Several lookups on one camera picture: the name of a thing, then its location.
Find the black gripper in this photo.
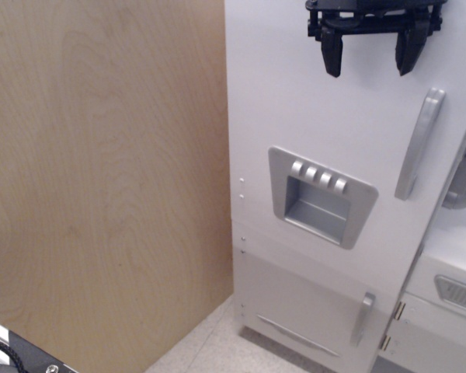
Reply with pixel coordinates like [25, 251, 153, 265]
[305, 0, 446, 78]

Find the white toy fridge door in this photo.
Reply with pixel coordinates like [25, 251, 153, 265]
[224, 0, 466, 300]

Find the grey ice dispenser panel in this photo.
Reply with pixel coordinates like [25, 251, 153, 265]
[268, 146, 379, 250]

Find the grey oven vent panel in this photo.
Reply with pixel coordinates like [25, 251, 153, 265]
[434, 275, 466, 310]

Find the brass upper hinge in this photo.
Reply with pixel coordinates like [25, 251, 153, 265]
[393, 301, 405, 320]

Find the brass hinge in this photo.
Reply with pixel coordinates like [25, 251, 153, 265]
[380, 335, 391, 351]
[393, 301, 405, 320]

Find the white lower freezer door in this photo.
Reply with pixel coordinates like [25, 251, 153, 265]
[232, 221, 402, 373]

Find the brass lower hinge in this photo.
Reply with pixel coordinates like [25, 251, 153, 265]
[380, 335, 391, 351]

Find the white toy kitchen counter unit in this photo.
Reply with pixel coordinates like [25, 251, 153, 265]
[373, 208, 466, 372]

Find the grey upper door handle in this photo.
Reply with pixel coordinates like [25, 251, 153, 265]
[395, 88, 446, 200]

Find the grey door handle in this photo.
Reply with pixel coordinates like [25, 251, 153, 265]
[395, 88, 446, 200]
[349, 292, 376, 347]

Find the grey lower door handle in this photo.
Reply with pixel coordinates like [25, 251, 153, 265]
[349, 292, 376, 347]

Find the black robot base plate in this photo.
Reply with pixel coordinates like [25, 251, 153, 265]
[0, 324, 77, 373]

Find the black braided cable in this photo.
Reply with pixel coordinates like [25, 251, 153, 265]
[0, 336, 24, 373]

